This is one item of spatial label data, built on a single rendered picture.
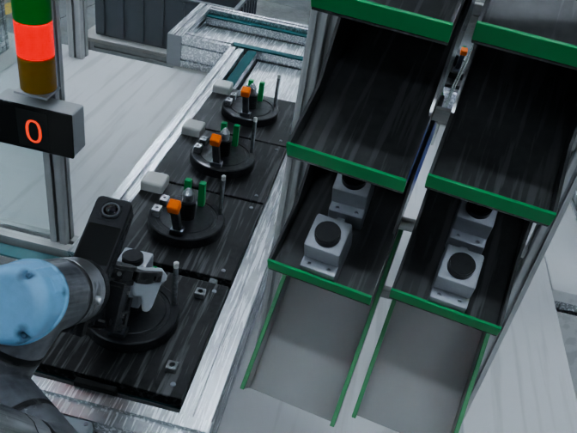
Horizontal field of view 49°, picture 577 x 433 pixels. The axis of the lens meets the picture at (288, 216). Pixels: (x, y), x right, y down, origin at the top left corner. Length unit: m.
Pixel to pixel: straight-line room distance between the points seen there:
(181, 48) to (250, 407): 1.30
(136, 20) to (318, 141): 2.22
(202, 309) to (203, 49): 1.17
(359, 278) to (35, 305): 0.37
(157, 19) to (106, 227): 2.09
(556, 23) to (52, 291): 0.52
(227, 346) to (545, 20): 0.63
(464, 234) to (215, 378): 0.41
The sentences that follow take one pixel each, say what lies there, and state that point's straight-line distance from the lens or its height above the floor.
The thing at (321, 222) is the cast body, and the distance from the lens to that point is 0.73.
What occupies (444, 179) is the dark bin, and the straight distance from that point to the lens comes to 0.67.
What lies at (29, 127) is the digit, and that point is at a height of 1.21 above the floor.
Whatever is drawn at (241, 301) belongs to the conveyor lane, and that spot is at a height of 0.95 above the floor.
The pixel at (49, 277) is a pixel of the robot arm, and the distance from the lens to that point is 0.63.
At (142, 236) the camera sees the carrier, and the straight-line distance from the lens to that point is 1.16.
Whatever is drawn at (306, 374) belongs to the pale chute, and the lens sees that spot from 0.89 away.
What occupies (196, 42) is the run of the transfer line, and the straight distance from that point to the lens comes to 2.05.
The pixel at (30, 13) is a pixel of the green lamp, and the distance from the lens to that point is 0.93.
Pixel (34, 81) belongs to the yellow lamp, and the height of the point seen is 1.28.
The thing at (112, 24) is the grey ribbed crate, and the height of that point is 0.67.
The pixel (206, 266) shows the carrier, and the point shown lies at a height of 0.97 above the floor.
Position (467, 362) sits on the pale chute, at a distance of 0.91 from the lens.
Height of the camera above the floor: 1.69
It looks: 35 degrees down
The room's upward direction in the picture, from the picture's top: 10 degrees clockwise
